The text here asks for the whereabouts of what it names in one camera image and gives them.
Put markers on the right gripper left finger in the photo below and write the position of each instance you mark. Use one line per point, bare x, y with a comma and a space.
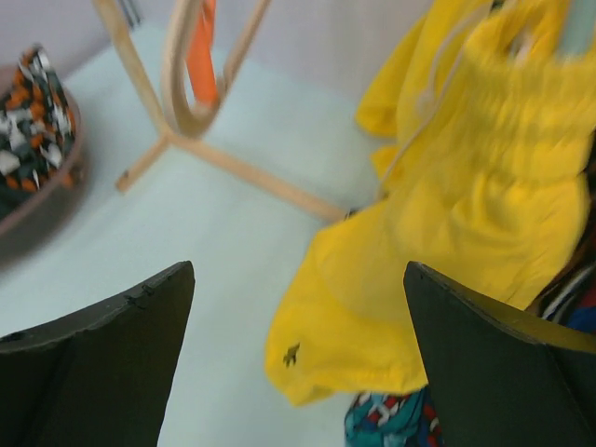
102, 375

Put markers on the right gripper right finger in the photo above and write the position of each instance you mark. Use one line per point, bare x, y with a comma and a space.
500, 376

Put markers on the yellow shorts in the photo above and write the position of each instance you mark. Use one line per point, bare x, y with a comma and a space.
483, 179

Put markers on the mint green hanger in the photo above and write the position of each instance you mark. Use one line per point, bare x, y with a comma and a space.
578, 29

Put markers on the camouflage orange shorts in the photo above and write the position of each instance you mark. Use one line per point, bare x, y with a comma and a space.
37, 124

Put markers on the beige wooden hanger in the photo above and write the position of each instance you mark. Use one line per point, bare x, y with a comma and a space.
192, 120

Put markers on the orange hanger left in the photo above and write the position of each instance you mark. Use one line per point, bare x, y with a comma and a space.
198, 61

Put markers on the wooden clothes rack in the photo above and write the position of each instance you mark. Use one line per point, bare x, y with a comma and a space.
114, 23

